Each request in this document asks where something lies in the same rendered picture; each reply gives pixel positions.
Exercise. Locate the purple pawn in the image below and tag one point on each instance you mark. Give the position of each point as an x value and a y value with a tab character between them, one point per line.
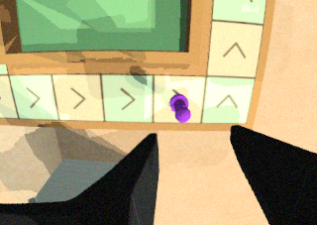
180	104

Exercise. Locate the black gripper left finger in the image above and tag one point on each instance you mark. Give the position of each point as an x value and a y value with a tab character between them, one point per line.
125	195

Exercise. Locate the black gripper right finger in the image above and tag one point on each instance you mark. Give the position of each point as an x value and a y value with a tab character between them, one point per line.
283	177

